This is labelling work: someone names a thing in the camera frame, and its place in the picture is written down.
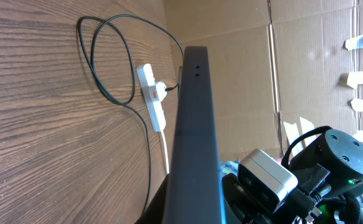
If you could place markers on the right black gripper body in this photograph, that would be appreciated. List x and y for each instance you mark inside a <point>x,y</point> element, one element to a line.
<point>300,203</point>

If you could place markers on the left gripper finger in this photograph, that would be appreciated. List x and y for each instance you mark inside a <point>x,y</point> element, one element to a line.
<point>155,211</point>

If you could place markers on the Samsung Galaxy smartphone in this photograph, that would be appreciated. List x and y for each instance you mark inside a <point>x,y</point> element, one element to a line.
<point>194,191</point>

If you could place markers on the white charger adapter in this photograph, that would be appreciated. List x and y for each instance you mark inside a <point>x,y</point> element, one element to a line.
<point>157,91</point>

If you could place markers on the white power strip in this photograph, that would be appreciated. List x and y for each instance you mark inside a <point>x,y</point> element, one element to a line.
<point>155,110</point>

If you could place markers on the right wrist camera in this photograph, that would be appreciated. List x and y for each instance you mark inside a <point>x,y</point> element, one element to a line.
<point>267,181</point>

